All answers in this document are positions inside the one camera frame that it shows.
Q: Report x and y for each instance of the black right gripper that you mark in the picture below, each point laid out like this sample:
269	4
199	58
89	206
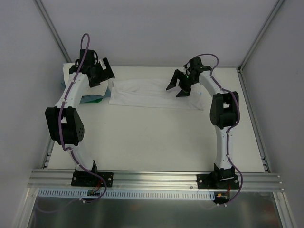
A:
184	80

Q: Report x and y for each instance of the white t shirt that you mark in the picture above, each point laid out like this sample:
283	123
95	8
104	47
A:
151	93
98	90

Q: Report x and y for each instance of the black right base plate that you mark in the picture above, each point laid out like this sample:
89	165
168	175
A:
206	181

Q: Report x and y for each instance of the white slotted cable duct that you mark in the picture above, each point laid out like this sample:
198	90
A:
128	194

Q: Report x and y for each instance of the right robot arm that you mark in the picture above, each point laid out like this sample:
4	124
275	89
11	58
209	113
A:
224	116

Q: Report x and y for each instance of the folded blue t shirt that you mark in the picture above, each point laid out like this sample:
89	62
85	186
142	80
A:
91	97

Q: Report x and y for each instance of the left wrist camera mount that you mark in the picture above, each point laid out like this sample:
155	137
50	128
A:
100	61

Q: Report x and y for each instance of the aluminium front rail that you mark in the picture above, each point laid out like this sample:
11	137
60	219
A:
155	180

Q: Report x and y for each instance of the aluminium frame post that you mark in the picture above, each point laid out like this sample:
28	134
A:
53	31
268	21

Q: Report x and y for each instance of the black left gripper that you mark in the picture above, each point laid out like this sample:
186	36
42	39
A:
100	74

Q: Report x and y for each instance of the left aluminium frame post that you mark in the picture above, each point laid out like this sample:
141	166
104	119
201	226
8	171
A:
53	31

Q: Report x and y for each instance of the right aluminium frame post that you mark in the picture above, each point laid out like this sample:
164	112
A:
268	21

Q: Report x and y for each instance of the left side aluminium rail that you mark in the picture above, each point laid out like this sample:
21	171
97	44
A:
47	152

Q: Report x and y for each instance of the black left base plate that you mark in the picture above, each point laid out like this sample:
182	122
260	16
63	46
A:
84	179

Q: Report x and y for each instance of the folded green t shirt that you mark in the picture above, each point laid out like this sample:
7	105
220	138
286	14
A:
95	101

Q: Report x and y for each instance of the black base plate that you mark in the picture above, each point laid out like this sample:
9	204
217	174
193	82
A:
206	181
84	179

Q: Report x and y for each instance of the folded white t shirt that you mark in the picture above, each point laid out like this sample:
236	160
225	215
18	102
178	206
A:
98	90

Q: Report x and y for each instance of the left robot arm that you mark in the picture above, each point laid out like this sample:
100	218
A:
64	123

